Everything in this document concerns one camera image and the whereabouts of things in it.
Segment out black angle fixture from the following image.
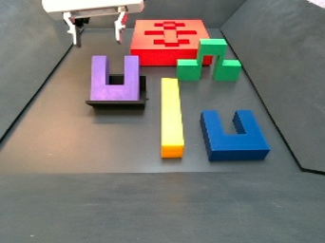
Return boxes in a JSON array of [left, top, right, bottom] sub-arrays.
[[85, 76, 147, 109]]

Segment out purple U-shaped block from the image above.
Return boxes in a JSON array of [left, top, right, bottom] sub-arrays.
[[89, 55, 139, 101]]

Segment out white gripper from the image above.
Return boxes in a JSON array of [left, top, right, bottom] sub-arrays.
[[40, 0, 144, 47]]

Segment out red board with slots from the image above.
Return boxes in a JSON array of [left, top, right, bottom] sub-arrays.
[[130, 19, 210, 66]]

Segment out blue U-shaped block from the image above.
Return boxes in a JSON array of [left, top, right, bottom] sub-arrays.
[[200, 110, 270, 161]]

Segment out green arch block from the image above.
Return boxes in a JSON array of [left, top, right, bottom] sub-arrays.
[[176, 39, 241, 82]]

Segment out yellow long bar block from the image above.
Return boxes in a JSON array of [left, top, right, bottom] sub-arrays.
[[162, 78, 184, 159]]

